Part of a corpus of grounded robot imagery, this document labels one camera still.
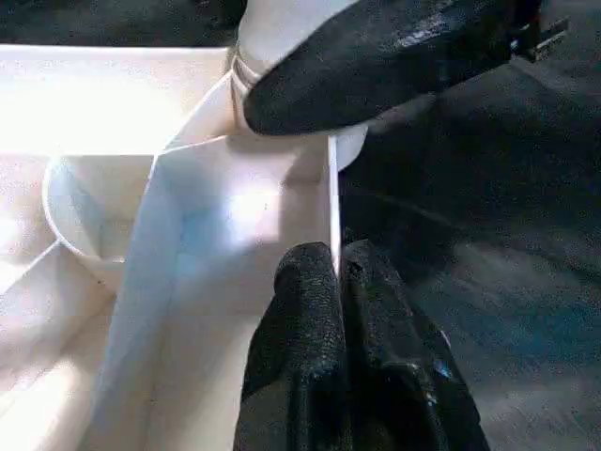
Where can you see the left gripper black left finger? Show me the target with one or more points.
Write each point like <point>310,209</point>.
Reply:
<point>300,357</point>

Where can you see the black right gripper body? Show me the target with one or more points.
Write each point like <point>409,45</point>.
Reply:
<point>535,28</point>

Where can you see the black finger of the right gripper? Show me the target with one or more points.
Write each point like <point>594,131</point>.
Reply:
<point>376,66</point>

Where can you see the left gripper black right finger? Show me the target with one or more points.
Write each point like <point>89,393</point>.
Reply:
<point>399,366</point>

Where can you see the white plastic table leg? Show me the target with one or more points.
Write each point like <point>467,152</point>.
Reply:
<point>282,28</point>

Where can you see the white plastic table top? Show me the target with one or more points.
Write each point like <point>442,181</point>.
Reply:
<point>141,235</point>

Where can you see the black plastic mat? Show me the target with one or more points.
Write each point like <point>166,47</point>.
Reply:
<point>488,263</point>

